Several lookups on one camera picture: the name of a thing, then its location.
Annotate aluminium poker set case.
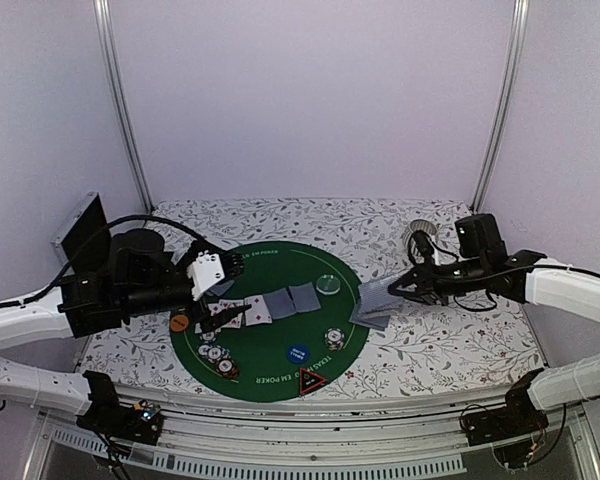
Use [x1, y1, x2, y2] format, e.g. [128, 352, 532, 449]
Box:
[51, 191, 111, 273]

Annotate face-down cards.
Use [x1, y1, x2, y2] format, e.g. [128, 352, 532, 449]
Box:
[205, 280, 235, 297]
[349, 314, 391, 331]

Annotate round green poker mat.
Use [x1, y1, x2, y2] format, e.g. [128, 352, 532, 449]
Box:
[171, 241, 369, 403]

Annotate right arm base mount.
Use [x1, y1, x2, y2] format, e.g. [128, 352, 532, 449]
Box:
[458, 404, 549, 471]

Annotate clear dealer button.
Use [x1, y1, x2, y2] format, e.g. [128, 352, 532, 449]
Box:
[315, 274, 341, 295]

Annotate striped ceramic cup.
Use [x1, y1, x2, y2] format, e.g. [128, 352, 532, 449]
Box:
[401, 219, 440, 251]

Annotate blue small blind button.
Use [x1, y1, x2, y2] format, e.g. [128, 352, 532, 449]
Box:
[286, 344, 310, 365]

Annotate left aluminium frame post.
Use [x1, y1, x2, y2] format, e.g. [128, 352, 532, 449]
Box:
[93, 0, 154, 213]

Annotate right aluminium frame post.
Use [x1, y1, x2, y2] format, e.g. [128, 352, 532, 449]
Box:
[470, 0, 530, 213]

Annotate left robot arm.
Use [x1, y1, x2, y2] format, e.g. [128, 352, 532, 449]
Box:
[0, 228, 246, 434]

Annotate poker chip stack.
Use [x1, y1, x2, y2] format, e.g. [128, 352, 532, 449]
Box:
[197, 332, 231, 364]
[324, 328, 345, 351]

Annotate orange big blind button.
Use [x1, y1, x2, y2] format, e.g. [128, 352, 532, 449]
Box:
[170, 314, 190, 333]

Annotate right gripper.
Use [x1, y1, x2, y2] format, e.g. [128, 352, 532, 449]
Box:
[388, 257, 487, 308]

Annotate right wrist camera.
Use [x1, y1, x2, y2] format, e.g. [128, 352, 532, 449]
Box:
[407, 230, 440, 265]

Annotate face-down board card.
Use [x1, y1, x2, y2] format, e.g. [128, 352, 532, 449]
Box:
[288, 282, 321, 313]
[263, 288, 296, 320]

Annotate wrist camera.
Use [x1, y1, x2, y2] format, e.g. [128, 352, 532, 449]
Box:
[186, 251, 244, 301]
[407, 230, 440, 265]

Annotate front aluminium rail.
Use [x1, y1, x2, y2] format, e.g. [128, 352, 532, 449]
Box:
[24, 387, 600, 479]

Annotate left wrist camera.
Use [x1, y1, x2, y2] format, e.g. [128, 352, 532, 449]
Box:
[186, 251, 244, 301]

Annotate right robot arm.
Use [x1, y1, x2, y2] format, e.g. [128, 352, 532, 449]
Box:
[387, 213, 600, 436]

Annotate black red triangle token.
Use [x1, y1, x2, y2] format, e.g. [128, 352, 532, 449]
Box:
[299, 368, 327, 396]

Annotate blue-backed card deck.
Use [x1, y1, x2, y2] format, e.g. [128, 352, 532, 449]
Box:
[356, 276, 403, 318]

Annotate aluminium frame post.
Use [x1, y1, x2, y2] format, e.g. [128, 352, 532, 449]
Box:
[470, 0, 530, 213]
[93, 0, 154, 213]

